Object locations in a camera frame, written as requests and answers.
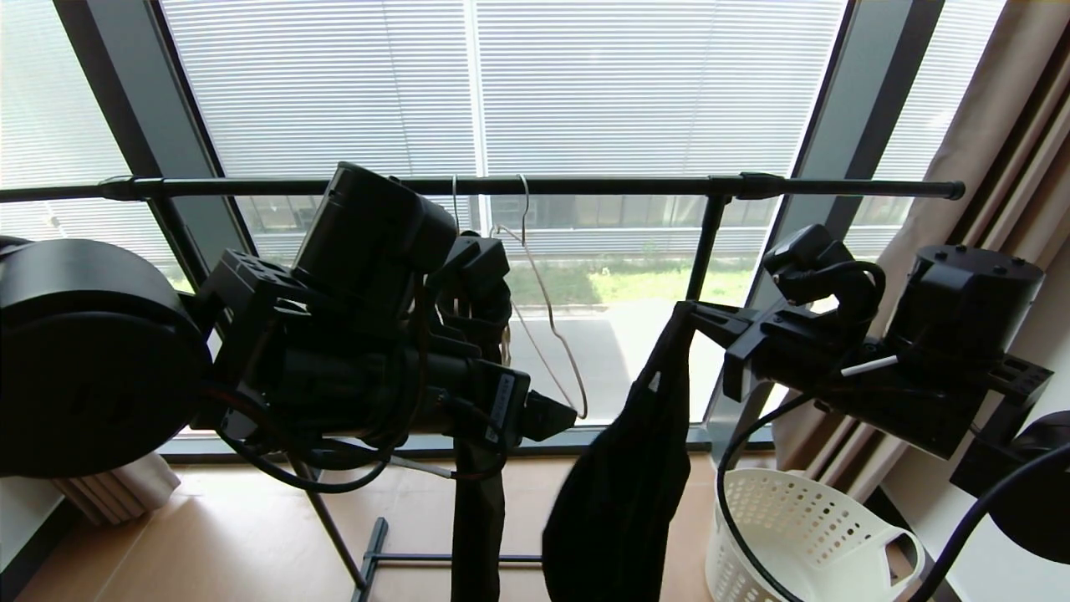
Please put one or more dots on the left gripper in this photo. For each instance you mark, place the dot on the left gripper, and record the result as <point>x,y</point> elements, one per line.
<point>401,393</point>

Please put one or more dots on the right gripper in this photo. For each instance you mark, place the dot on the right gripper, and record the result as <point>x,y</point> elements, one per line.
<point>802,351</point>

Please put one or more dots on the pink clothes hanger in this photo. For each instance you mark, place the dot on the pink clothes hanger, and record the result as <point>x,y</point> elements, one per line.
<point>455,205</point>
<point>547,309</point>

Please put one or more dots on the black knitted garment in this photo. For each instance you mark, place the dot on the black knitted garment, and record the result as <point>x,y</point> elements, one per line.
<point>478,518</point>

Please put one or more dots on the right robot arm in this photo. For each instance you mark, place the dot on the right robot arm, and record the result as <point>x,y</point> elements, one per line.
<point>961,334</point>

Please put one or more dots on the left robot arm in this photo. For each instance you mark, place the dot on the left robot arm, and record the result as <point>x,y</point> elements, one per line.
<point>100,359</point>

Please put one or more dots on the white laundry basket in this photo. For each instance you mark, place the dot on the white laundry basket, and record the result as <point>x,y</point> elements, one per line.
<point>794,535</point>

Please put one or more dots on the black clothes rack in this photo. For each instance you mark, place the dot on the black clothes rack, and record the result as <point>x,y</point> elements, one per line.
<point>627,186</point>

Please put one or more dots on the beige curtain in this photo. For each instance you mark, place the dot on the beige curtain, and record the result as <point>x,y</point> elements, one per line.
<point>125,485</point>
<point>986,125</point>

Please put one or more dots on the window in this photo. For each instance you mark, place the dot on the window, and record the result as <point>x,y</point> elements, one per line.
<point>627,84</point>

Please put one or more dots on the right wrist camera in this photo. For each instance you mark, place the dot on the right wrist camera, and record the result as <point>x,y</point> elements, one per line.
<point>815,259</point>

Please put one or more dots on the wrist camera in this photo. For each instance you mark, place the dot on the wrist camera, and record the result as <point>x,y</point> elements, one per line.
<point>815,259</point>
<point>485,267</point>

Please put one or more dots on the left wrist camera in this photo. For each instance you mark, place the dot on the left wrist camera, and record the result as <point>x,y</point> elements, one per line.
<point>485,267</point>

